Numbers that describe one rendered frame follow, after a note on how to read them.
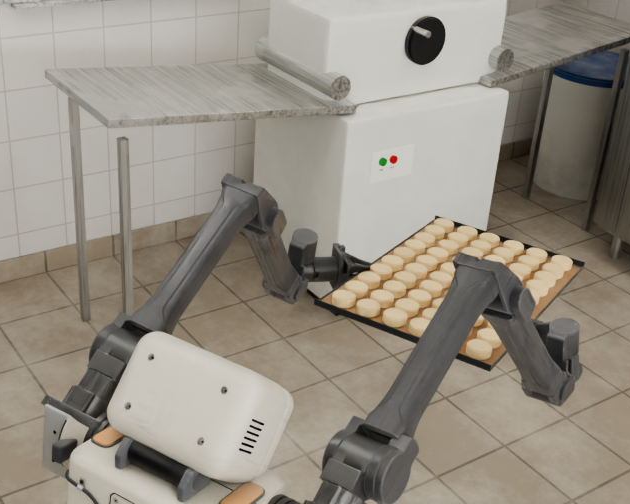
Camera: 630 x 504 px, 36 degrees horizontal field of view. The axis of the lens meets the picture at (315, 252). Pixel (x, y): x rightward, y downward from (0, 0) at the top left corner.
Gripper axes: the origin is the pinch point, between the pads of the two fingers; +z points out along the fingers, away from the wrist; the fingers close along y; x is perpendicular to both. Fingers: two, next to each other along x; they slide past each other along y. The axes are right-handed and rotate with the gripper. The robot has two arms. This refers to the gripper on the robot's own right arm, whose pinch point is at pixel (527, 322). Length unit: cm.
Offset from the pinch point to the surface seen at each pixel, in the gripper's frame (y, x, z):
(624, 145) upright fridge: -33, -135, 188
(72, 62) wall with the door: -6, 93, 212
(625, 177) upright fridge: -46, -137, 184
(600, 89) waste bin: -27, -155, 249
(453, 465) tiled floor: -97, -23, 68
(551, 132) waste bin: -55, -143, 266
